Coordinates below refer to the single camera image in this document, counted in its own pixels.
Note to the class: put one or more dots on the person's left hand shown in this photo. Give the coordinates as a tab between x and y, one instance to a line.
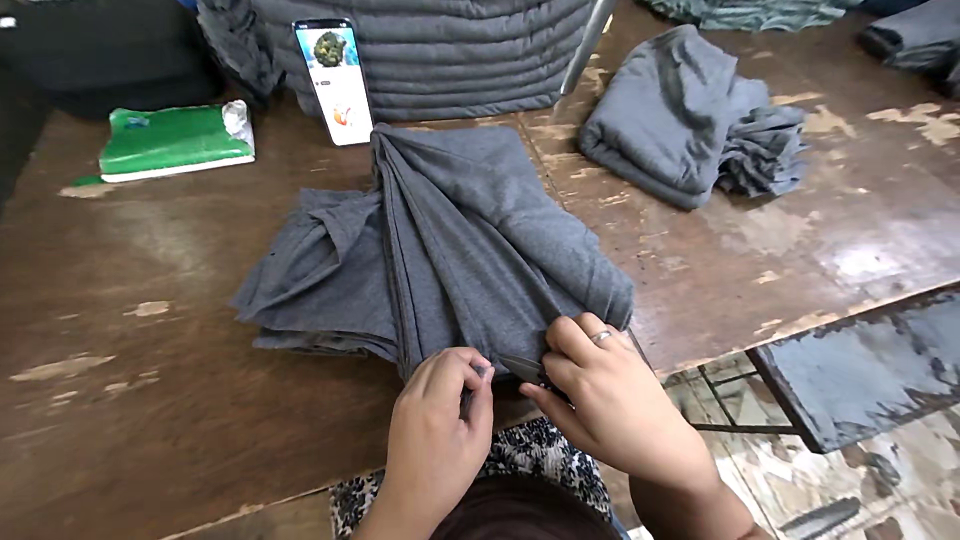
429	431

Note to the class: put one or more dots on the person's legs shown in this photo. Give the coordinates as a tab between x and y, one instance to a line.
540	450

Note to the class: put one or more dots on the smartphone with lit screen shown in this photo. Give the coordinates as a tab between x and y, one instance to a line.
339	90

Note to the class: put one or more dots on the green notebook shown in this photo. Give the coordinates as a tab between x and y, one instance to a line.
172	139

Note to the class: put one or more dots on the person's right middle finger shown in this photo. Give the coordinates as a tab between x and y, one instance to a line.
568	339

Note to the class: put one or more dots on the person's right thumb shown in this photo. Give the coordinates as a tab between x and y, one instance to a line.
559	415

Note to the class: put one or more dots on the person's right forearm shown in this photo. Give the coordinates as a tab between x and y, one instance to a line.
694	511

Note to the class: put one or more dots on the crumpled gray cloth bundle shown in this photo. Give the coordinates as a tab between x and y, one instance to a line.
765	150

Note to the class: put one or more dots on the rolled gray garment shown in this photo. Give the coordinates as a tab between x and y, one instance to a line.
911	37

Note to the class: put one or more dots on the person's left fingers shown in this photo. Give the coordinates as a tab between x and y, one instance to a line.
444	370

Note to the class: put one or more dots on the blue-gray worn metal bench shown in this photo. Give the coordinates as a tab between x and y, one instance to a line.
874	360

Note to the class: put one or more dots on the gray metal bar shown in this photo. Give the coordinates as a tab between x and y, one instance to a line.
589	46

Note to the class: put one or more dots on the dark navy cloth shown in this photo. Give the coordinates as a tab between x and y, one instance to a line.
892	6

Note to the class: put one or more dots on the person's right ring finger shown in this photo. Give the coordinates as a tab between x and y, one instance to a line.
590	326

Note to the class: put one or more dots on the black fabric bundle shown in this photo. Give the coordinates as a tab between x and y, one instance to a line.
105	60

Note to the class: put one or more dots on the person's right little finger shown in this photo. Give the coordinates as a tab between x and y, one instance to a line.
619	336

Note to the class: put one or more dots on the person's right index finger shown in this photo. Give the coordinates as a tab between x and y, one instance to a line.
562	373

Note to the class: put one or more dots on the folded dark gray garment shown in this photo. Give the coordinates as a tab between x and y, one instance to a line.
660	112

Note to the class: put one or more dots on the person's left forearm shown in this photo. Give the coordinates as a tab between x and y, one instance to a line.
403	517

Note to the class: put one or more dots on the person's body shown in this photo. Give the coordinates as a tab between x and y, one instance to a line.
525	510

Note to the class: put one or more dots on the pile of grayish green cloths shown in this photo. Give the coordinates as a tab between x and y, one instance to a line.
750	10

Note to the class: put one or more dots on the stack of folded gray garments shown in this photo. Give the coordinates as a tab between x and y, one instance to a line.
450	56

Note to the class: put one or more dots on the person's right hand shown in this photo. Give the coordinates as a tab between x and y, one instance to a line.
622	405

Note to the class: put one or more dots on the gray garment with folds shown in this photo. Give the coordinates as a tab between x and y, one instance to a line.
465	247

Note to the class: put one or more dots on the person's left thumb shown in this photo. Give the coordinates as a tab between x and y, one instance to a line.
482	405

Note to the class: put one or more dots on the small black blade tool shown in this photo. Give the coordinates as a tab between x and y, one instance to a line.
523	368

